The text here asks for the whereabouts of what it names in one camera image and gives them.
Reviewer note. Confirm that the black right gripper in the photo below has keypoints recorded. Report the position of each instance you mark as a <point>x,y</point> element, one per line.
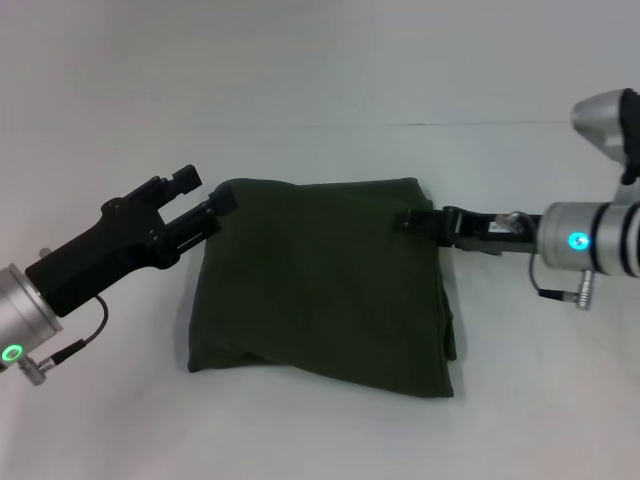
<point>485,231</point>

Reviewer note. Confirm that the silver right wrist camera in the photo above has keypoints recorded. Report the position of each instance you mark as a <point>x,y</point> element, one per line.
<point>605,120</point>

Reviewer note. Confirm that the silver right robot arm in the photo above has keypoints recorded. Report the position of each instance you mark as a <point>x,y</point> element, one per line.
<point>590,240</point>

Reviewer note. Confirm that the silver camera mounting bracket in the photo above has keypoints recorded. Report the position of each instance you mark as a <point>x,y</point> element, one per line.
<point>627,192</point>

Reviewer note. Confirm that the small silver round plug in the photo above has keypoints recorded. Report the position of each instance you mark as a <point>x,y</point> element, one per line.
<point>45,252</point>

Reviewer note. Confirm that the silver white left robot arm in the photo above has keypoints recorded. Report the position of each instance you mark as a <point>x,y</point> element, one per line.
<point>22,320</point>

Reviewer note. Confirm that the dark green printed t-shirt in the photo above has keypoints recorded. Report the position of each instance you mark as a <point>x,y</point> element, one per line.
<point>325,290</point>

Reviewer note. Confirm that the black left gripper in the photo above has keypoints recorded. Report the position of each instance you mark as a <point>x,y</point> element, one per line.
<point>100,255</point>

